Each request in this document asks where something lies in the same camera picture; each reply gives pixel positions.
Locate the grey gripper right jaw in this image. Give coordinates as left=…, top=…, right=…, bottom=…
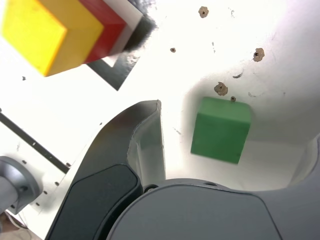
left=106, top=133, right=320, bottom=240

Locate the black tape square outline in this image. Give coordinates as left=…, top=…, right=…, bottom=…
left=86, top=0, right=158, bottom=92

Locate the black tape strip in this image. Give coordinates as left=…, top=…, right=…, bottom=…
left=0, top=112, right=70, bottom=174

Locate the red cube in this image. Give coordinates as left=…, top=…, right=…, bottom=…
left=78, top=0, right=128, bottom=65

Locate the yellow cube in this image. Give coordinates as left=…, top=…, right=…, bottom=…
left=0, top=0, right=105, bottom=78

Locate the green cube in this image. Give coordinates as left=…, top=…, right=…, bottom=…
left=190, top=96, right=252, bottom=165

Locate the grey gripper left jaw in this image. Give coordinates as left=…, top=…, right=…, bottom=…
left=46, top=99, right=167, bottom=240

